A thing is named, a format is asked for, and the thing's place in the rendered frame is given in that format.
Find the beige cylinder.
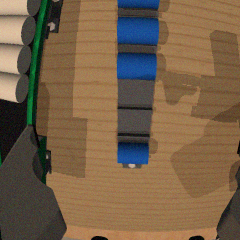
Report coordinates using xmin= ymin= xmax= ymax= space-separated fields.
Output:
xmin=0 ymin=0 xmax=41 ymax=16
xmin=0 ymin=43 xmax=31 ymax=75
xmin=0 ymin=16 xmax=36 ymax=45
xmin=0 ymin=72 xmax=29 ymax=103

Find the blue cylinder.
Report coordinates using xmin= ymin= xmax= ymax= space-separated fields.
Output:
xmin=117 ymin=0 xmax=160 ymax=9
xmin=117 ymin=142 xmax=149 ymax=164
xmin=117 ymin=17 xmax=159 ymax=45
xmin=117 ymin=53 xmax=157 ymax=80

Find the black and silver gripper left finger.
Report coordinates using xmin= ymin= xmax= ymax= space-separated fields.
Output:
xmin=0 ymin=124 xmax=67 ymax=240

